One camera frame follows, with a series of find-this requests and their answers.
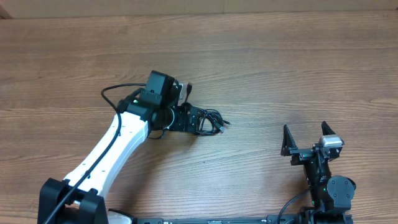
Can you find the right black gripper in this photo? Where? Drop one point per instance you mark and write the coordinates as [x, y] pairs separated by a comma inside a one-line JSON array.
[[301, 155]]

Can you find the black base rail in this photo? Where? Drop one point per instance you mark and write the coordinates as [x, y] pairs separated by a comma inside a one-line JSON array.
[[214, 221]]

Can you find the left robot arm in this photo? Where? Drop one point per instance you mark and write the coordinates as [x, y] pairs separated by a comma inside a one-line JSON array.
[[158, 105]]

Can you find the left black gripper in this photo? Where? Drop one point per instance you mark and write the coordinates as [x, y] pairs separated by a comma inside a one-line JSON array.
[[181, 123]]

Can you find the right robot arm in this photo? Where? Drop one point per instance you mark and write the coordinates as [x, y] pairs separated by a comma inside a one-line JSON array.
[[331, 195]]

